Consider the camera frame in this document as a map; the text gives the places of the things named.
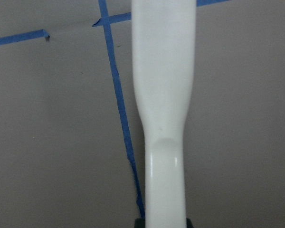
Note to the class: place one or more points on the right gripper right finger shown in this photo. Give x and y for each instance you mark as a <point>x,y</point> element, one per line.
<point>189,223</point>

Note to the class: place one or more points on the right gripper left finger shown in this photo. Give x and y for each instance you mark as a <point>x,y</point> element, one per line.
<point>139,223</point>

